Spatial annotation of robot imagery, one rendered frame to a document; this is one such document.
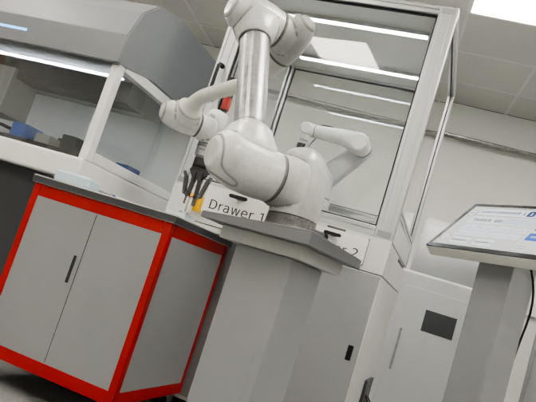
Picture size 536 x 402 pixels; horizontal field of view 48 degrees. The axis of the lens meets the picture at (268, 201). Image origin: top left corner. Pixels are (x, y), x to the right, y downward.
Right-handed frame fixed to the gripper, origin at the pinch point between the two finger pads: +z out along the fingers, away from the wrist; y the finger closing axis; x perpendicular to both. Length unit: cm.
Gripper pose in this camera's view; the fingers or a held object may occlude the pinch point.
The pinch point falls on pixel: (188, 205)
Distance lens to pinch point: 247.7
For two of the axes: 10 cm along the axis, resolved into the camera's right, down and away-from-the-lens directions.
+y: 9.3, 2.7, -2.4
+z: -3.0, 9.4, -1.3
